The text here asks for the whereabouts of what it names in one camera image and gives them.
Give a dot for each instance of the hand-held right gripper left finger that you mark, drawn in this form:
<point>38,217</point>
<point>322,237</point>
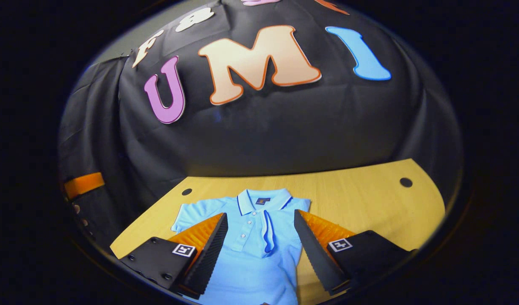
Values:
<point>208,258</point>

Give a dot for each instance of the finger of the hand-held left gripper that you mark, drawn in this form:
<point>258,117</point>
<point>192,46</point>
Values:
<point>84,185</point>

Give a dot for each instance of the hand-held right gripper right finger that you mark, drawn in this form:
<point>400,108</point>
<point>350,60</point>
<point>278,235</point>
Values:
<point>316,258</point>

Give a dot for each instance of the light blue polo T-shirt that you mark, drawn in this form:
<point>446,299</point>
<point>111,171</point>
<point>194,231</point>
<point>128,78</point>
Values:
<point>251,262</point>

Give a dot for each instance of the black backdrop cloth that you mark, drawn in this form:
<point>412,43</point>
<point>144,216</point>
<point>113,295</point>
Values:
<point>285,127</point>

